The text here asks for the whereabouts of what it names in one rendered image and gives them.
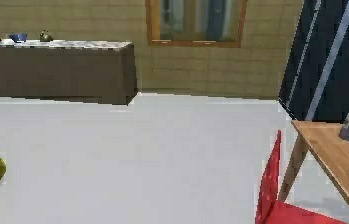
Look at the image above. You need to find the wooden framed window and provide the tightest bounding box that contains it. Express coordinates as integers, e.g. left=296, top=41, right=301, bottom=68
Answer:
left=144, top=0, right=249, bottom=48

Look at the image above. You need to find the wooden table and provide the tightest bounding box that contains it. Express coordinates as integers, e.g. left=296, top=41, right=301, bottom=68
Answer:
left=277, top=119, right=349, bottom=224

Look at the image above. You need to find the brown kitchen counter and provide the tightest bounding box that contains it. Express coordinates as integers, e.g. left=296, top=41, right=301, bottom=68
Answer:
left=0, top=38, right=139, bottom=106

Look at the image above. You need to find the red chair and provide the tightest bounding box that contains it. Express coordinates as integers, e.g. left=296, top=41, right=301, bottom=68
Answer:
left=254, top=129, right=349, bottom=224

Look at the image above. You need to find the silver fridge handle bar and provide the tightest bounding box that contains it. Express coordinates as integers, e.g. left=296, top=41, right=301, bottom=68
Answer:
left=304, top=0, right=349, bottom=122
left=285, top=0, right=322, bottom=110

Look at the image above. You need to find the olive green kettle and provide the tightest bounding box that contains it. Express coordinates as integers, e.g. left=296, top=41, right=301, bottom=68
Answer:
left=39, top=29, right=54, bottom=43

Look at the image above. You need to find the blue bowl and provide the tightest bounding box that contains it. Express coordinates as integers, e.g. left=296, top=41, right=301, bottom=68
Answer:
left=8, top=32, right=29, bottom=44

